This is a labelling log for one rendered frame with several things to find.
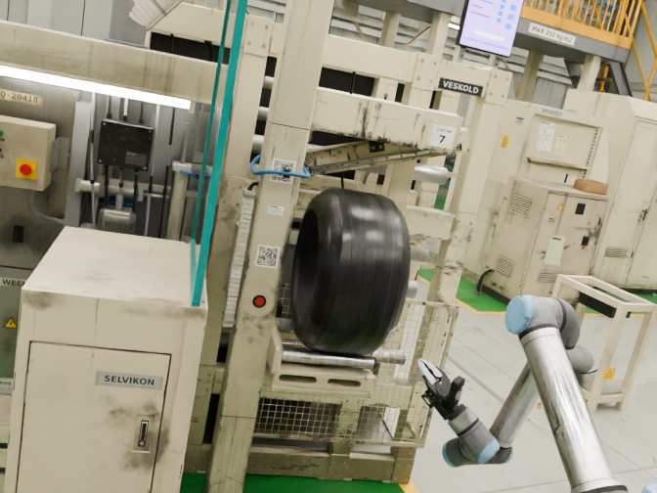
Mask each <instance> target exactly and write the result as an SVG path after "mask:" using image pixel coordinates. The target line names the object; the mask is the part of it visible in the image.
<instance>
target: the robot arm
mask: <svg viewBox="0 0 657 493"><path fill-rule="evenodd" d="M504 321H505V326H506V328H507V329H508V331H509V332H511V333H512V334H514V335H518V337H519V340H520V343H521V345H522V346H523V349H524V352H525V355H526V358H527V363H526V365H525V366H524V368H523V370H522V372H521V374H520V375H519V377H518V379H517V381H516V383H515V384H514V386H513V388H512V390H511V392H510V393H509V395H508V397H507V399H506V400H505V402H504V404H503V406H502V408H501V409H500V411H499V413H498V415H497V417H496V419H495V420H494V422H493V424H492V426H491V428H489V430H488V429H486V427H485V426H484V425H483V424H482V422H481V421H480V420H479V419H478V417H477V416H476V415H475V413H474V412H473V411H472V410H471V408H470V407H468V406H467V407H465V406H464V404H463V403H462V404H460V405H458V403H459V402H460V396H461V392H462V389H463V386H464V382H465V379H464V378H463V377H461V376H457V377H456V378H454V379H453V381H452V382H451V380H450V379H449V378H448V376H447V375H446V374H445V372H444V371H442V370H441V369H439V368H438V367H436V366H434V365H433V364H431V363H429V362H427V361H425V360H422V359H420V358H419V359H417V360H416V361H417V366H418V369H419V371H418V372H417V374H416V379H417V380H418V381H423V382H424V383H425V384H426V387H427V389H426V390H425V393H424V394H422V395H421V398H422V399H423V400H424V401H425V403H426V404H427V405H428V407H429V408H430V409H431V408H433V407H434V408H435V409H436V410H437V411H438V413H439V414H440V415H441V417H442V418H443V419H444V420H445V421H446V420H449V421H448V425H449V426H450V428H451V429H452V430H453V432H454V433H455V434H456V435H457V437H455V438H453V439H450V440H448V441H447V442H446V443H445V444H444V445H443V448H442V455H443V459H444V461H445V462H446V463H447V464H448V465H449V466H450V467H452V468H460V467H461V466H466V465H502V464H506V463H508V462H509V461H510V460H511V458H512V456H513V445H512V444H513V441H514V439H515V437H516V436H517V434H518V432H519V430H520V429H521V428H522V426H523V425H524V423H525V421H526V419H527V418H528V416H529V414H530V413H531V411H532V409H533V407H534V406H535V404H536V402H537V401H538V399H539V397H540V398H541V401H542V404H543V407H544V410H545V413H546V416H547V420H548V423H549V426H550V429H551V432H552V435H553V438H554V441H555V444H556V447H557V450H558V453H559V456H560V459H561V461H562V464H563V467H564V469H565V472H566V475H567V478H568V481H569V484H570V487H571V491H570V493H629V491H628V488H627V486H626V485H625V484H624V483H622V482H620V481H618V480H616V479H615V477H614V475H613V472H612V470H611V468H610V465H609V463H608V460H607V457H606V455H605V452H604V449H603V447H602V444H601V442H600V439H599V436H598V434H597V431H596V428H595V426H594V423H593V421H592V418H591V414H590V411H589V408H588V406H587V403H586V401H585V398H584V395H583V393H582V390H581V388H580V386H579V383H578V380H577V378H576V375H575V373H574V370H573V367H572V365H571V362H570V359H569V357H568V354H567V352H566V351H569V350H573V349H574V347H575V346H576V344H577V342H578V340H579V337H580V322H579V318H578V315H577V313H576V311H575V310H574V308H573V307H572V306H571V305H570V304H569V303H567V302H566V301H564V300H563V299H560V298H555V297H542V296H532V295H530V294H527V295H518V296H516V297H515V298H513V299H512V300H511V301H510V303H509V304H508V306H507V308H506V311H505V315H504ZM438 379H439V381H438ZM424 397H426V398H427V399H428V400H429V402H430V404H428V403H427V402H426V400H425V399H424ZM428 397H429V398H428ZM431 401H432V402H431Z"/></svg>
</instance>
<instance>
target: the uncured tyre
mask: <svg viewBox="0 0 657 493"><path fill-rule="evenodd" d="M410 266H411V245H410V235H409V230H408V225H407V222H406V219H405V217H404V215H403V214H402V212H401V211H400V209H399V208H398V206H397V205H396V204H395V202H394V201H393V200H391V199H389V198H387V197H385V196H383V195H378V194H372V193H366V192H360V191H353V190H347V189H341V188H330V189H325V190H323V191H322V192H321V193H319V194H318V195H316V196H315V197H313V198H312V199H311V201H310V202H309V204H308V206H307V208H306V211H305V213H304V216H303V219H302V222H301V225H300V229H299V233H298V237H297V242H296V247H295V252H294V257H293V264H292V272H291V283H290V319H291V324H292V329H293V332H294V334H295V335H296V336H297V338H298V339H299V340H300V341H301V342H302V344H303V345H304V346H305V347H307V348H309V349H312V350H314V351H323V352H332V353H343V354H352V355H367V354H372V353H374V352H375V351H377V350H378V349H379V348H380V347H381V346H382V345H383V344H384V343H385V342H384V341H385V339H386V337H387V335H388V334H389V332H390V331H391V330H392V329H393V328H395V327H396V326H397V325H398V322H399V320H400V317H401V314H402V311H403V308H404V304H405V300H406V295H407V290H408V284H409V277H410Z"/></svg>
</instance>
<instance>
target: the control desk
mask: <svg viewBox="0 0 657 493"><path fill-rule="evenodd" d="M207 313H208V304H207V291H206V279H205V274H204V280H203V287H202V293H201V299H200V307H198V306H192V287H191V243H188V244H185V242H178V241H171V240H164V239H157V238H149V237H142V236H134V235H127V234H119V233H113V232H105V231H98V230H90V229H83V228H75V227H68V226H65V227H64V229H63V230H62V232H61V233H60V234H59V236H58V237H57V239H56V240H55V242H54V243H53V244H52V246H51V247H50V249H49V250H48V251H47V253H46V254H45V256H44V257H43V259H42V260H41V261H40V263H39V264H38V266H37V267H36V268H35V270H34V271H33V273H32V274H31V276H30V277H29V278H28V280H27V281H26V283H25V284H24V286H23V287H22V294H21V305H20V317H19V327H18V338H17V349H16V361H15V371H14V382H13V394H12V405H11V416H10V426H9V438H8V449H7V460H6V471H5V482H4V493H179V492H180V486H181V479H182V473H183V467H184V458H185V452H186V447H187V440H188V434H189V428H190V422H191V415H192V410H193V404H194V398H195V392H196V385H197V374H198V368H199V361H200V355H201V350H202V344H203V338H204V331H205V325H206V319H207Z"/></svg>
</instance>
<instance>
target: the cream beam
mask: <svg viewBox="0 0 657 493"><path fill-rule="evenodd" d="M462 121H463V117H459V116H455V115H451V114H447V113H442V112H435V111H430V110H425V109H420V108H415V107H410V106H405V105H400V104H395V103H390V102H385V101H380V100H376V99H370V98H365V97H360V96H355V95H350V94H345V93H340V92H335V91H330V90H326V89H321V88H318V91H317V96H316V102H315V107H314V111H313V117H312V122H311V127H310V129H312V130H318V131H323V132H328V133H333V134H339V135H344V136H350V137H355V138H361V139H366V140H372V141H377V142H382V143H387V144H393V145H398V146H404V147H409V148H415V149H420V150H426V151H430V152H436V153H441V154H447V155H452V156H454V155H455V152H456V148H457V144H458V140H459V136H460V129H461V125H462ZM434 124H439V125H444V126H449V127H455V128H456V133H455V137H454V141H453V145H452V148H451V149H447V148H441V147H436V146H430V145H429V143H430V139H431V134H432V130H433V126H434Z"/></svg>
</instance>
